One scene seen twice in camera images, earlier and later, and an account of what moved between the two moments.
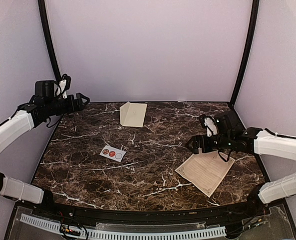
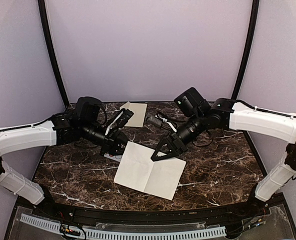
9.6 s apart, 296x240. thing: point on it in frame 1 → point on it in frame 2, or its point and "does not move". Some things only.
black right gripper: [196, 139] → [180, 147]
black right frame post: [252, 29] does not move
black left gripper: [79, 107] → [113, 144]
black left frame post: [48, 40] does not move
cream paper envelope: [133, 115] does not move
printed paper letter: [208, 171] → [137, 170]
